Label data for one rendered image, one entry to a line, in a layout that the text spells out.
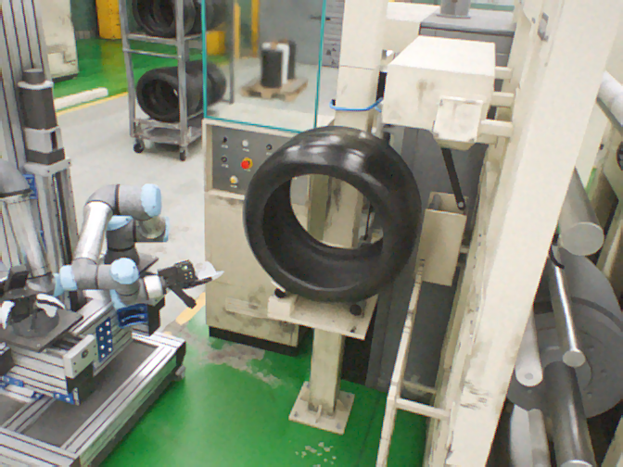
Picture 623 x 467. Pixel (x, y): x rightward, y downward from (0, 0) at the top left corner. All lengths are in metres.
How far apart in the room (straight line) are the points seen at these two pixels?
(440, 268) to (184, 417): 1.42
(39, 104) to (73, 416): 1.27
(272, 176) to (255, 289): 1.27
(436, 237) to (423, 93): 0.84
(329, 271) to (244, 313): 1.03
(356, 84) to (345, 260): 0.66
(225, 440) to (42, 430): 0.76
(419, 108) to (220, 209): 1.62
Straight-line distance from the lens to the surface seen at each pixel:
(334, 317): 2.09
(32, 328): 2.23
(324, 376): 2.67
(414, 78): 1.39
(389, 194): 1.72
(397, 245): 1.77
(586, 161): 5.50
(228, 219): 2.83
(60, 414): 2.66
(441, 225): 2.10
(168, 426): 2.81
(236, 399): 2.91
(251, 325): 3.10
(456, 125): 1.31
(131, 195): 2.06
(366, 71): 2.05
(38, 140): 2.21
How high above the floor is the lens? 2.00
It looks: 26 degrees down
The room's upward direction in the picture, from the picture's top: 5 degrees clockwise
